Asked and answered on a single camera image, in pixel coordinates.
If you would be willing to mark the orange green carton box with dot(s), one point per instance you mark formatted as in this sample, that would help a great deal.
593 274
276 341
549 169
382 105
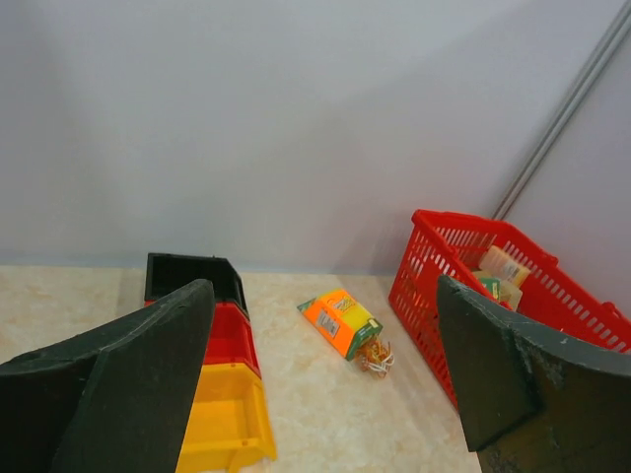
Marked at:
342 321

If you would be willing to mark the red storage bin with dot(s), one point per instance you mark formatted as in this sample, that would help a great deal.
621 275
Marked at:
230 340

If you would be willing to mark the beige orange box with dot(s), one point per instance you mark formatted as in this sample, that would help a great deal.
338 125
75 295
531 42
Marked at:
500 264

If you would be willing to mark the green white box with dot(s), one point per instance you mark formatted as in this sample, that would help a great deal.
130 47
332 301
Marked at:
502 291

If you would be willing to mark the yellow storage bin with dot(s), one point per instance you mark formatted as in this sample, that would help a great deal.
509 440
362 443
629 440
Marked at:
228 426

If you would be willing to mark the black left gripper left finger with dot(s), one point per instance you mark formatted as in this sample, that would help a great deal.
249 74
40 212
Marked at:
116 398

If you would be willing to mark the red plastic basket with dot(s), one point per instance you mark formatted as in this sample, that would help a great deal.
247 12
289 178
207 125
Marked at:
452 244

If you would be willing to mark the black storage bin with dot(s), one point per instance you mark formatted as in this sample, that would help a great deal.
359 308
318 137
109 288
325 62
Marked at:
167 272

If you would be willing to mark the aluminium corner post right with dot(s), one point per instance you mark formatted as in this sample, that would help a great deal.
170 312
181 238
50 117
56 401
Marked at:
585 81

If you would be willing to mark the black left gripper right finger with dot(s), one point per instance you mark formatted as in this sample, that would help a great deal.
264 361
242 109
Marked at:
531 398

